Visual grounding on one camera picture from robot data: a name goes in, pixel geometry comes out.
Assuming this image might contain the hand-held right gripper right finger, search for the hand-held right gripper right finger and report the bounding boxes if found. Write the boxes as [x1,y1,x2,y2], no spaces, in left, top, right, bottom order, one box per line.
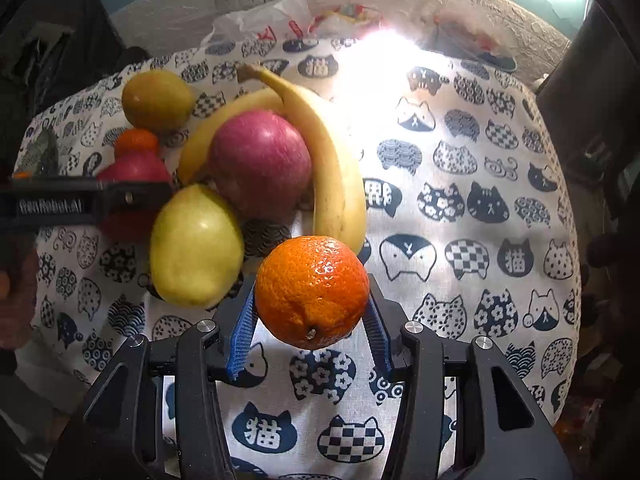
[362,275,573,480]

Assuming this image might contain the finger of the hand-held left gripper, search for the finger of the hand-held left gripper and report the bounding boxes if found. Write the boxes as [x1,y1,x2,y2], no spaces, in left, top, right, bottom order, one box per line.
[99,180,175,217]

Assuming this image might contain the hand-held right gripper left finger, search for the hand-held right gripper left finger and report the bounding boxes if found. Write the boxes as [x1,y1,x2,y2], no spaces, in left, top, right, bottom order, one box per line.
[47,275,258,480]

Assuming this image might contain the orange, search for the orange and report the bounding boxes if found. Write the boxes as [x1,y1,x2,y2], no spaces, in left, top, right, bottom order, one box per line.
[254,235,371,351]

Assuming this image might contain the yellow banana broad brown stem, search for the yellow banana broad brown stem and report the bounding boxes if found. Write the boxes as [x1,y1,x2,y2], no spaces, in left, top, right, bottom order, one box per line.
[176,87,286,186]

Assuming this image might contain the yellow banana thin stem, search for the yellow banana thin stem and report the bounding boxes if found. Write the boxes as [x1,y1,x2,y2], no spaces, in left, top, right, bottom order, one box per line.
[236,63,368,256]

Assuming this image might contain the person's left hand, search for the person's left hand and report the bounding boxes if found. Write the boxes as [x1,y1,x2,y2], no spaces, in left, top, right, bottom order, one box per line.
[0,247,42,348]

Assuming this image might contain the small red apple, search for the small red apple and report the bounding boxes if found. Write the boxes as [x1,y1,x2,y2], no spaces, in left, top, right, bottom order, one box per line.
[95,152,173,243]

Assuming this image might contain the small tangerine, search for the small tangerine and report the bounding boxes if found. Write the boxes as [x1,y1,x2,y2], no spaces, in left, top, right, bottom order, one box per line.
[114,128,161,161]

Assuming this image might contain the large yellow-green pear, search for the large yellow-green pear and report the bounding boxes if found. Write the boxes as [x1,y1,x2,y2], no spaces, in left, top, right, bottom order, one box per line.
[149,183,246,309]

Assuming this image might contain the round green-yellow pear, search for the round green-yellow pear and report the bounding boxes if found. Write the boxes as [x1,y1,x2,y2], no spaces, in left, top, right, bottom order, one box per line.
[121,69,196,133]

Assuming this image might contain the cat print tablecloth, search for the cat print tablecloth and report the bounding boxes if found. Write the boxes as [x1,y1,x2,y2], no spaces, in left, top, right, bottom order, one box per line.
[12,37,583,480]

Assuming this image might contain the large red apple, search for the large red apple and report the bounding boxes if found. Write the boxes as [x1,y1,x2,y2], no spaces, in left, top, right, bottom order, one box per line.
[207,110,313,221]

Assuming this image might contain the dark curtain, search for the dark curtain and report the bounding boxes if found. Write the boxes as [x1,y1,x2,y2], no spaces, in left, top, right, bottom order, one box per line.
[0,0,126,116]

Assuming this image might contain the white plastic bag red print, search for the white plastic bag red print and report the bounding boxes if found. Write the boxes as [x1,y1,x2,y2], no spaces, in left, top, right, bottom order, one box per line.
[202,0,313,48]

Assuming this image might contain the colourful plastic bag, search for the colourful plastic bag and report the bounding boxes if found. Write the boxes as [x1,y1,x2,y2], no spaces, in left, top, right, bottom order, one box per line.
[307,2,386,41]

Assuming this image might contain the clear plastic bag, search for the clear plastic bag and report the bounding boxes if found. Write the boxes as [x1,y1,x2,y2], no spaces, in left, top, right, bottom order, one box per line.
[420,0,521,73]

